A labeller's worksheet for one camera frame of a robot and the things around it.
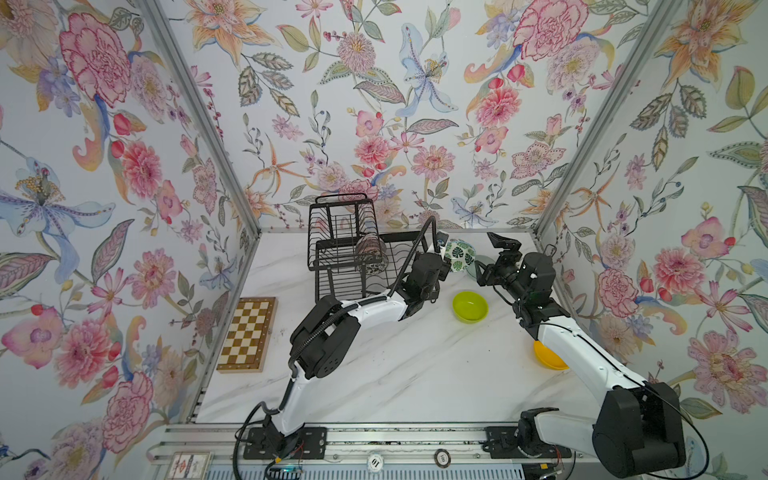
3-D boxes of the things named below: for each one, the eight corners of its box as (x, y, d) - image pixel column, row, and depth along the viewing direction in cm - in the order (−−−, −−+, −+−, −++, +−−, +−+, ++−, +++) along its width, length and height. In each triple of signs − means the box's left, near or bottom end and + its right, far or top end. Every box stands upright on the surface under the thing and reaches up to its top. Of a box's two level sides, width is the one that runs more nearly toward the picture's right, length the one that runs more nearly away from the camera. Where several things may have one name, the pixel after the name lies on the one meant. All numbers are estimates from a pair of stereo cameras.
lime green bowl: (453, 324, 97) (456, 318, 93) (448, 295, 104) (451, 287, 101) (487, 324, 97) (491, 318, 93) (480, 295, 104) (484, 287, 101)
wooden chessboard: (219, 373, 87) (214, 369, 85) (244, 301, 103) (241, 296, 100) (261, 373, 87) (258, 369, 85) (280, 301, 103) (277, 296, 100)
